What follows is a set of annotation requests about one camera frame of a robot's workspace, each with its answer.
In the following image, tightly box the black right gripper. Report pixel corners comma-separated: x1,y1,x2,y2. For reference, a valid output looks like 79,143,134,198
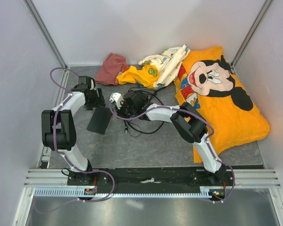
115,99,136,121

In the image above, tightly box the black network switch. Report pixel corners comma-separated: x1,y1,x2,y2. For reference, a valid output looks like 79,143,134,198
87,106,112,135

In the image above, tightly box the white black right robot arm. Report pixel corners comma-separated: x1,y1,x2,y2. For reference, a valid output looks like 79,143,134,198
109,91,226,186

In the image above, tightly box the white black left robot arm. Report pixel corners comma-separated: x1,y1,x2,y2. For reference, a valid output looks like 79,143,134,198
41,76,106,185

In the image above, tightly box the black power adapter brick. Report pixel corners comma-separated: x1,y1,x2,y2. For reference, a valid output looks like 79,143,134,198
124,90,149,110

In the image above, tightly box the maroon red cloth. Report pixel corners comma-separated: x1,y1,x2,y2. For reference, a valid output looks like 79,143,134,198
95,53,127,86

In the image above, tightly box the yellow dinosaur garment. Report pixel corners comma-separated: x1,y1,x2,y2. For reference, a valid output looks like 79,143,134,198
116,65,160,89

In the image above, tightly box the cream dinosaur print cloth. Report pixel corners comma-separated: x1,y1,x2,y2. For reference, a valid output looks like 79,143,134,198
138,44,191,89

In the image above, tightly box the orange Mickey Mouse pillow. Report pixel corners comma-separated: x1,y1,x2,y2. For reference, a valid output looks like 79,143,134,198
174,46,270,154

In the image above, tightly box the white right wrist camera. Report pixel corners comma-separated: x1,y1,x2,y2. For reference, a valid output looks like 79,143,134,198
109,92,124,109

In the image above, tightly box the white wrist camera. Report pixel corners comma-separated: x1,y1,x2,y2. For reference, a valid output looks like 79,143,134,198
109,92,124,109
78,76,96,90

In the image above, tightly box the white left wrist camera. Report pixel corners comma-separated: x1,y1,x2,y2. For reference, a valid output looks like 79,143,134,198
78,76,96,90

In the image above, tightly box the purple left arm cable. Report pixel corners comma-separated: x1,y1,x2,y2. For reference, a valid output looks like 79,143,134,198
33,67,116,214

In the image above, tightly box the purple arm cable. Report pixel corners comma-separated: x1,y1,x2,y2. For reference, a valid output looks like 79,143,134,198
109,103,236,205
33,67,116,214

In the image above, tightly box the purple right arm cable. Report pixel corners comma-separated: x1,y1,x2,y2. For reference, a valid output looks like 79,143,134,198
109,103,236,205

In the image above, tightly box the black ethernet cable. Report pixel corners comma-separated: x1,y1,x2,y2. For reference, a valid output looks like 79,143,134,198
122,87,167,137

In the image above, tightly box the grey slotted cable duct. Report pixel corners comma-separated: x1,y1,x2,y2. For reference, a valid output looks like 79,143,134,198
34,187,226,198

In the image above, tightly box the aluminium frame rail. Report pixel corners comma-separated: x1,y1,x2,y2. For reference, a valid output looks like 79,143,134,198
23,168,70,188

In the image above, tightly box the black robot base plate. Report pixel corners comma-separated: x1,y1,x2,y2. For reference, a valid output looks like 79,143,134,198
61,167,234,193

